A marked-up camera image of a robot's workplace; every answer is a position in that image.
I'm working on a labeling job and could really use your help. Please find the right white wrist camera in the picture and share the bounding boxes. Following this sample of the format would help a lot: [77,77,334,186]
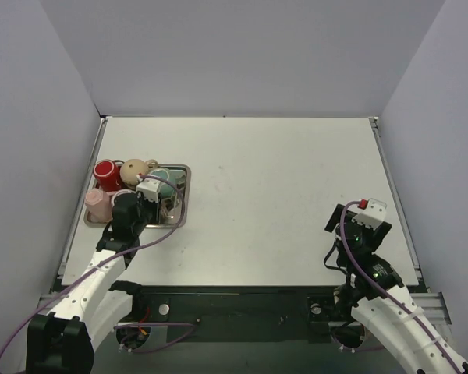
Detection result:
[352,199,387,230]

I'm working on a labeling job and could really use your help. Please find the aluminium front rail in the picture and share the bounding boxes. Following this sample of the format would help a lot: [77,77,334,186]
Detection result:
[38,290,452,325]

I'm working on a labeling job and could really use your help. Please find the mauve pink mug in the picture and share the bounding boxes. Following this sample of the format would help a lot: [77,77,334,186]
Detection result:
[110,189,134,206]

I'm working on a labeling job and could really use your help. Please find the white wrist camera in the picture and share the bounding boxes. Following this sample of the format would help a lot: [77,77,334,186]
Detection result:
[352,199,387,230]
[136,178,161,203]

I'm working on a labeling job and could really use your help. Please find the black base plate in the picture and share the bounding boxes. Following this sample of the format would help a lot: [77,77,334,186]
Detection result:
[123,286,367,348]

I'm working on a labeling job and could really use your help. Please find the red mug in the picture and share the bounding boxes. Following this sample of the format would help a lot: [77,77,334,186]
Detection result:
[93,159,123,192]

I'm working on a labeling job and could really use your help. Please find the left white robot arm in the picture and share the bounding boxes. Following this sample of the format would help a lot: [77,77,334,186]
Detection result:
[26,192,157,373]

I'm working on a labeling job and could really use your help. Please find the light pink mug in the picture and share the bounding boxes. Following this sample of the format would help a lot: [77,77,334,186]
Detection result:
[84,189,112,223]

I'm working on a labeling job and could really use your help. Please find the beige mug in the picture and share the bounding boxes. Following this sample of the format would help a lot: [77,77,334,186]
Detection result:
[119,159,158,189]

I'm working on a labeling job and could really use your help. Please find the steel tray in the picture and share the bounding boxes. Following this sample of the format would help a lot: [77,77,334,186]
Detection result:
[83,163,192,228]

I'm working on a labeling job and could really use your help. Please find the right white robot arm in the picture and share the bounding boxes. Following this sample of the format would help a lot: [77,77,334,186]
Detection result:
[324,199,468,373]

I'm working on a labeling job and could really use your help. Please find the green mug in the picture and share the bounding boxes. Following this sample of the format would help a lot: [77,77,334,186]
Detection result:
[151,168,185,203]

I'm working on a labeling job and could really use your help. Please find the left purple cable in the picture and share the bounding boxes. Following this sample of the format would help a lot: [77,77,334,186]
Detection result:
[0,173,187,372]

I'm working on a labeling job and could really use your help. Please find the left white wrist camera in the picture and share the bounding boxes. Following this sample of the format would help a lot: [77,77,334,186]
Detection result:
[136,178,161,203]

